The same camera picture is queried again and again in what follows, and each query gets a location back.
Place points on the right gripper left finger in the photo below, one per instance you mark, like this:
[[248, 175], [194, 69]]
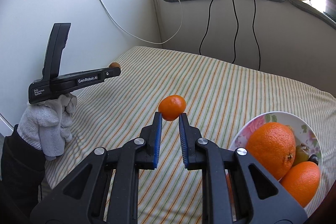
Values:
[[103, 188]]

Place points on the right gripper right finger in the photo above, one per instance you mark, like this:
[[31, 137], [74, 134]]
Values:
[[258, 196]]

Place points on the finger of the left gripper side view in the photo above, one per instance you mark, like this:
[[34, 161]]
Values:
[[111, 72]]

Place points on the large round orange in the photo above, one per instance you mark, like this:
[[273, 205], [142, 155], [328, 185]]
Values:
[[273, 146]]

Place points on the small orange kumquat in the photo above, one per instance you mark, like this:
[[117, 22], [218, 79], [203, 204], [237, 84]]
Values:
[[172, 107]]

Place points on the left white gloved hand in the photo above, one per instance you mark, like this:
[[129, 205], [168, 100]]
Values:
[[46, 125]]

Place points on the brown kiwi fruit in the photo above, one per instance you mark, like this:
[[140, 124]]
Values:
[[114, 65]]

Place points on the tangerine on plate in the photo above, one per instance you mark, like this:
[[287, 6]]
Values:
[[228, 180]]

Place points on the oval orange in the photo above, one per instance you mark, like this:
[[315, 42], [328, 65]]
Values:
[[302, 182]]

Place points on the green brown tomato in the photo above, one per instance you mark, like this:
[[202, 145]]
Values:
[[301, 154]]

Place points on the dark plum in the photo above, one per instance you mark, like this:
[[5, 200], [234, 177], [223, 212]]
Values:
[[314, 158]]

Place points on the floral white plate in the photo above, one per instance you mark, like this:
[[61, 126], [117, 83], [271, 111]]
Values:
[[302, 131]]

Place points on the striped cloth mat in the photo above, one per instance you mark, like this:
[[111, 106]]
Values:
[[221, 98]]

